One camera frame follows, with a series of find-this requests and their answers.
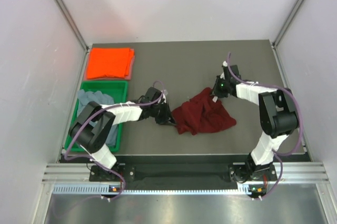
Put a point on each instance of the right aluminium corner post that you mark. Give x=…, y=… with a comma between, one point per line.
x=287, y=23

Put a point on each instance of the aluminium corner post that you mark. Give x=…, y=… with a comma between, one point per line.
x=71, y=23
x=287, y=23

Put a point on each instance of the folded pink t-shirt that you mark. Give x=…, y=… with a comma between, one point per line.
x=129, y=74

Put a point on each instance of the folded orange t-shirt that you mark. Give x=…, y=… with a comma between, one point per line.
x=109, y=63

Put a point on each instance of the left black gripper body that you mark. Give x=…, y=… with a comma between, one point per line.
x=161, y=113

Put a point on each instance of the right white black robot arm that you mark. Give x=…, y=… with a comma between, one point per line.
x=278, y=119

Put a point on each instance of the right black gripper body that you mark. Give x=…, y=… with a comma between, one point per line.
x=220, y=88

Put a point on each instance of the slotted grey cable duct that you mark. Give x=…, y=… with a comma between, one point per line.
x=72, y=189

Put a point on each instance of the crumpled grey-blue t-shirt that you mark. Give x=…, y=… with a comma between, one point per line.
x=84, y=97

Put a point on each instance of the aluminium front rail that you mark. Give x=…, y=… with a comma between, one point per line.
x=293, y=173

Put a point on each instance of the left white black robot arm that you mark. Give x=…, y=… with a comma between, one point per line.
x=91, y=128

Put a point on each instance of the dark red t-shirt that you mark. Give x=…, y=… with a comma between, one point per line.
x=201, y=114

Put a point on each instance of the left aluminium corner post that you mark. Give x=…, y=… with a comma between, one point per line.
x=71, y=23

